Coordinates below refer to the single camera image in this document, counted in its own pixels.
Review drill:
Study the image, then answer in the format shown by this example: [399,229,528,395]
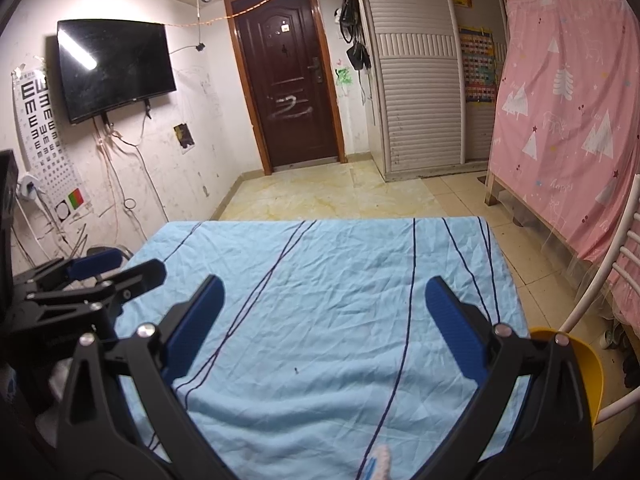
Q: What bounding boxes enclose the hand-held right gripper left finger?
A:
[55,275,225,480]

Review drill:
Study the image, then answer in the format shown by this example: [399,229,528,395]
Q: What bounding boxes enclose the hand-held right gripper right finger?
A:
[425,276,596,480]

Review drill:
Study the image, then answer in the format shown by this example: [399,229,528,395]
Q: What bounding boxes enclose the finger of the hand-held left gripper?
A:
[25,259,167,323]
[15,249,124,292]

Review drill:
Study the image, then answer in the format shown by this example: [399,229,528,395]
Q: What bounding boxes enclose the grey metal chair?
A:
[86,245,135,263]

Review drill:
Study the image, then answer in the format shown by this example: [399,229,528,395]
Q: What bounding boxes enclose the white power adapter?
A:
[15,174,43,201]

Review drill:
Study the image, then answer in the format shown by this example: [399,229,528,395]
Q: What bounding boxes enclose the white eye chart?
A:
[12,67,93,221]

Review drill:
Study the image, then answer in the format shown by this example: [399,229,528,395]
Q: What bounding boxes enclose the white cloth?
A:
[35,355,71,436]

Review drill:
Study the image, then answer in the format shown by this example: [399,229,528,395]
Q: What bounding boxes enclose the light blue striped sheet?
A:
[112,216,531,480]

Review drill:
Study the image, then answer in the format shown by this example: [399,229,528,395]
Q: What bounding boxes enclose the pink tree print curtain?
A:
[487,0,640,321]

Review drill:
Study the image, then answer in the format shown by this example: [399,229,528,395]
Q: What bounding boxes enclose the dark brown door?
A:
[224,0,347,176]

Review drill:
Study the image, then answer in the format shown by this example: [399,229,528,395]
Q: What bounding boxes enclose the white louvered wardrobe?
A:
[352,0,511,181]

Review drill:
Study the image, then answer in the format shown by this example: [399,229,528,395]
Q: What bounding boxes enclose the colourful chart poster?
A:
[459,26,498,104]

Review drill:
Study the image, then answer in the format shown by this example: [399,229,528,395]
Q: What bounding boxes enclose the small black hanging bag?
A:
[346,42,372,71]

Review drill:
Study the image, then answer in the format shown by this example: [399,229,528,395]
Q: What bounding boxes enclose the large black hanging bag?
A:
[334,0,361,43]

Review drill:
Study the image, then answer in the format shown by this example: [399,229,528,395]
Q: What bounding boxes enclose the white wall cables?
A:
[95,120,156,241]

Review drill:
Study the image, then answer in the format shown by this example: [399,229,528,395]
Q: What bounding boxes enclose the yellow black wall patch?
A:
[173,122,195,150]

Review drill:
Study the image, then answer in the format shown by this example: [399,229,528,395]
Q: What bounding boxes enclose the black wall television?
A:
[56,19,177,125]

